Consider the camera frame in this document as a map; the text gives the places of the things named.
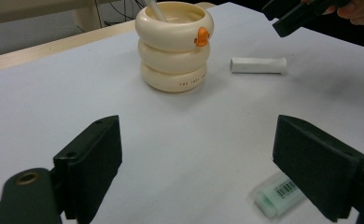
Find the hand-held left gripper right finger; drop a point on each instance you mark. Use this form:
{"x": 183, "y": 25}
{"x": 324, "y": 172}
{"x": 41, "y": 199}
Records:
{"x": 317, "y": 165}

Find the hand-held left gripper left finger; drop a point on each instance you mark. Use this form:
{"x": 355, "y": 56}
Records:
{"x": 90, "y": 168}

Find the green and white highlighter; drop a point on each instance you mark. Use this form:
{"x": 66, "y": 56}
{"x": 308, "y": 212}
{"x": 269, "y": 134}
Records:
{"x": 279, "y": 196}

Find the white cylindrical tube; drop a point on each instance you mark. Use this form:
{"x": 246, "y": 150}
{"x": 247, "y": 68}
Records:
{"x": 258, "y": 65}

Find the cream ringed pen holder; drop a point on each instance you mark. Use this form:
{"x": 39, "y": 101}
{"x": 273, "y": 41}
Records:
{"x": 174, "y": 49}

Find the clear pen with pink tip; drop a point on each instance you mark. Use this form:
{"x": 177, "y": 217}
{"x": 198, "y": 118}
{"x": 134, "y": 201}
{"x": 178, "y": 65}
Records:
{"x": 156, "y": 11}

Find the light wooden table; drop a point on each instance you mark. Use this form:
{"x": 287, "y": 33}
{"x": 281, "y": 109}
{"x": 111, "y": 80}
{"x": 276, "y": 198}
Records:
{"x": 46, "y": 49}

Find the beige wooden desk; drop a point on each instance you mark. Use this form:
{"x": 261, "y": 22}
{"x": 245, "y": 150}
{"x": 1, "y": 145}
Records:
{"x": 30, "y": 9}

